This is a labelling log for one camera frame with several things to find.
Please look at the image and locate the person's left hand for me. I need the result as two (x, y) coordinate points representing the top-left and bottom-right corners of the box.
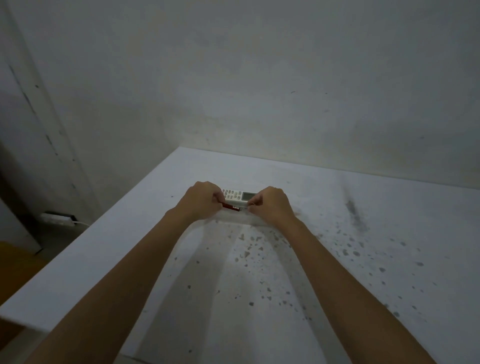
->
(174, 181), (227, 223)

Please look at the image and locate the white table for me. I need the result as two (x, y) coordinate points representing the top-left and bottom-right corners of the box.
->
(0, 146), (480, 364)

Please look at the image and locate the white remote control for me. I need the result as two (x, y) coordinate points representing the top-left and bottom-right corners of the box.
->
(221, 188), (259, 210)

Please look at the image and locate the person's left forearm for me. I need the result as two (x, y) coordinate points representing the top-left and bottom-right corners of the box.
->
(24, 208), (212, 364)

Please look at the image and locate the white power strip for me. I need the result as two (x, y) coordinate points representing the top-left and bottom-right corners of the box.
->
(40, 211), (77, 227)

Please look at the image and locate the person's right hand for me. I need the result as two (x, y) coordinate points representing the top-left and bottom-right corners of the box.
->
(247, 186), (300, 227)

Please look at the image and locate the person's right forearm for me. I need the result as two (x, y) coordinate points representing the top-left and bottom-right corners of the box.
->
(272, 217), (438, 364)

